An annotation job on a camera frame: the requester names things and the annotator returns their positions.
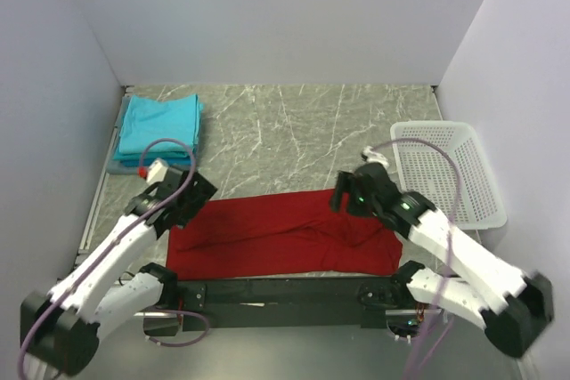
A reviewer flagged light blue folded t shirt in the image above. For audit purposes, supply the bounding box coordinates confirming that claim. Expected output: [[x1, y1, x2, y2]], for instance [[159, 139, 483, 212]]
[[118, 94, 204, 156]]

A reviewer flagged teal folded t shirt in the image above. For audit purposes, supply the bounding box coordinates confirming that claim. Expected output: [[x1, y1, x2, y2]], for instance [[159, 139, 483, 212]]
[[112, 150, 191, 168]]

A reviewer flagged white plastic perforated basket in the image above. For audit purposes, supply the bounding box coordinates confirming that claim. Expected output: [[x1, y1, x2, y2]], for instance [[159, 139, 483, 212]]
[[390, 121, 508, 230]]

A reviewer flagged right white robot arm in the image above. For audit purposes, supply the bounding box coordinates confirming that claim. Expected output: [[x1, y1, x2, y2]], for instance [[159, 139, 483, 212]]
[[330, 162, 554, 359]]

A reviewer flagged red t shirt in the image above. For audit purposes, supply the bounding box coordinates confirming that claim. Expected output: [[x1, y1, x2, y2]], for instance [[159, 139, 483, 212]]
[[166, 190, 403, 280]]

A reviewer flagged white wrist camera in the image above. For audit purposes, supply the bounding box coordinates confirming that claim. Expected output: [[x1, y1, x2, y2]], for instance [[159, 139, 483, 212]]
[[361, 146, 389, 169], [137, 158, 169, 185]]

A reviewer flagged aluminium frame rail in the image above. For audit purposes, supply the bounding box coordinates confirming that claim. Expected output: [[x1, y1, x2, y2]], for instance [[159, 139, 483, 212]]
[[44, 85, 517, 319]]

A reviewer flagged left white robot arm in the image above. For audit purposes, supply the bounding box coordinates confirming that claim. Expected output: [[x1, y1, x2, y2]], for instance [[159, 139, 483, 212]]
[[18, 163, 216, 379]]

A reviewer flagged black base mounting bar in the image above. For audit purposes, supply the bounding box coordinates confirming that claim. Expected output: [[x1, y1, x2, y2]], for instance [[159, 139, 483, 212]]
[[124, 277, 446, 333]]

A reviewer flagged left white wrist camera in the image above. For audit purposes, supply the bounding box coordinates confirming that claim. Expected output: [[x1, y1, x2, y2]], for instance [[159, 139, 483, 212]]
[[137, 158, 169, 185]]

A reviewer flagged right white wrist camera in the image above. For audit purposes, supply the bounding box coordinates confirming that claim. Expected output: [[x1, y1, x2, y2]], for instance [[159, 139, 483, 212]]
[[361, 146, 389, 169]]

